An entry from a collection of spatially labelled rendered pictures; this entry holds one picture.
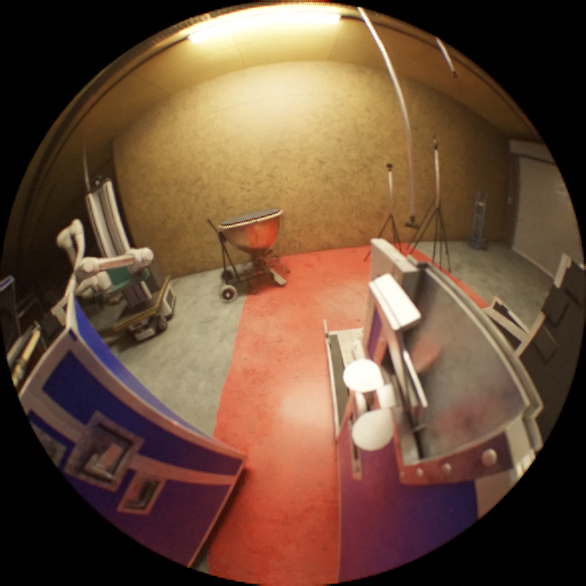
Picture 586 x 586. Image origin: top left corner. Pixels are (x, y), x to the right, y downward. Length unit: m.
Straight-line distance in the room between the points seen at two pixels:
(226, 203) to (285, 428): 2.65
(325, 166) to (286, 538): 3.37
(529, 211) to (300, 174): 5.81
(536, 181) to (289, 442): 6.65
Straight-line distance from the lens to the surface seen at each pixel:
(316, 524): 1.06
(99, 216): 2.36
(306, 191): 2.64
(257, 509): 1.08
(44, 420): 0.40
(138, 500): 0.61
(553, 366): 1.01
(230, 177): 2.74
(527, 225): 6.26
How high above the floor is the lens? 1.01
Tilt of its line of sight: 33 degrees down
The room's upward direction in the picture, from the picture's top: 10 degrees counter-clockwise
